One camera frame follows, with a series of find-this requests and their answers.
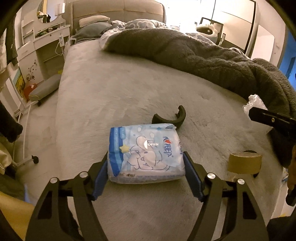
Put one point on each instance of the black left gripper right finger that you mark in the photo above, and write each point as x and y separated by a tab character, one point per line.
229	210

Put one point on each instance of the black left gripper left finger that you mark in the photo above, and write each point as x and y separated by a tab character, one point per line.
65	211

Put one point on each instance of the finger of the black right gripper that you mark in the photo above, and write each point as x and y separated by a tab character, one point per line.
270	118

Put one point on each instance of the clear plastic wrapper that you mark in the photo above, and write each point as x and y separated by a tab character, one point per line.
253	101

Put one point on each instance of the brown cardboard tape roll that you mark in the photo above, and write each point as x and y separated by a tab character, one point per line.
244	163

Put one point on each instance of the blue white tissue pack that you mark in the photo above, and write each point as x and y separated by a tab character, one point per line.
142	154

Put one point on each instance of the dark grey fleece blanket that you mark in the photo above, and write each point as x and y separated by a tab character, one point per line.
221	66

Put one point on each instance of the black hanging jacket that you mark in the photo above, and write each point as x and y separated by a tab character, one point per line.
10	129

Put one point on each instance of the white cat litter box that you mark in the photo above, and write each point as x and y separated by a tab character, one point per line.
208	31

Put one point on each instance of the black curved plastic piece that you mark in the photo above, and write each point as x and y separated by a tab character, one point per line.
176	119

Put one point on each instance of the grey plush bed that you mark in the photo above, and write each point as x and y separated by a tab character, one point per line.
100	90

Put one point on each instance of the red toy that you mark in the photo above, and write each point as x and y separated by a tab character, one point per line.
28	90

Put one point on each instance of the grey padded stool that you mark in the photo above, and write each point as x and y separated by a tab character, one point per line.
45	88

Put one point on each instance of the colourful picture book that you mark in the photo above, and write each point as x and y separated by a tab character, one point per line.
19	83

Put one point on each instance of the white dressing table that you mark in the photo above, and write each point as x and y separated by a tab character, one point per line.
37	59

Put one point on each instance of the grey blue pillow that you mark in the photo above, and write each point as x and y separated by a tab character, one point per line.
91	31

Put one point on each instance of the patterned blue white duvet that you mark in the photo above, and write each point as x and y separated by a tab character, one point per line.
148	25

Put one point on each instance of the grey upholstered headboard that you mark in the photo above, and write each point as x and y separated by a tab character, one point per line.
123	10

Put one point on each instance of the cream pillow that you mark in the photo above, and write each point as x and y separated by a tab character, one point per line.
93	19

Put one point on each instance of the round vanity mirror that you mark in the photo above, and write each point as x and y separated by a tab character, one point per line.
46	11

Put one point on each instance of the white table lamp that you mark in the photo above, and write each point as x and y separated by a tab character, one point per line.
59	9

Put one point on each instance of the white charger with cable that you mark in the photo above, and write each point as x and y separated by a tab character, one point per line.
64	45

